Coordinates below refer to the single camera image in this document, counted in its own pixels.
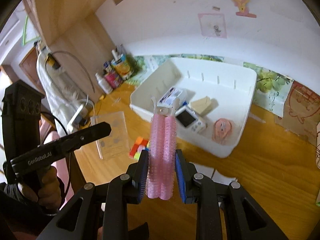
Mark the pink hair roller clip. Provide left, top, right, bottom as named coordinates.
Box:
left=146, top=97, right=178, bottom=200

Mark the multicolour puzzle cube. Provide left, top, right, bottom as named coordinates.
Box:
left=129, top=137, right=150, bottom=160

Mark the white phone stand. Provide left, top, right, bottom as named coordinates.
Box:
left=193, top=163, right=238, bottom=185

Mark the left hand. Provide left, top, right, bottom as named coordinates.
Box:
left=18, top=166, right=62, bottom=209

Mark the white power strip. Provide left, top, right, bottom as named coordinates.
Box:
left=67, top=103, right=88, bottom=134

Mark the beige wooden block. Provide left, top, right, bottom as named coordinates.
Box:
left=189, top=96, right=213, bottom=115

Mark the blue white card pack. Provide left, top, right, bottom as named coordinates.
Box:
left=157, top=87, right=187, bottom=108

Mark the white plastic storage bin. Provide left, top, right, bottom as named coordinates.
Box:
left=130, top=57, right=257, bottom=158

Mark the white spray bottle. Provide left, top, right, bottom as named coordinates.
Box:
left=95, top=73, right=113, bottom=94

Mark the green grape poster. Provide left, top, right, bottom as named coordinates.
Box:
left=126, top=54, right=293, bottom=118

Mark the orange juice carton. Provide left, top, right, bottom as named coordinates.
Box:
left=111, top=54, right=134, bottom=81

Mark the brown cartoon cardboard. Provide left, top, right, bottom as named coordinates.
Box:
left=274, top=81, right=319, bottom=146

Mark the pink square wall sticker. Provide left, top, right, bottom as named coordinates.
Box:
left=198, top=13, right=227, bottom=38

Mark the pony wall sticker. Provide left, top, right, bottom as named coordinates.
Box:
left=232, top=0, right=257, bottom=18

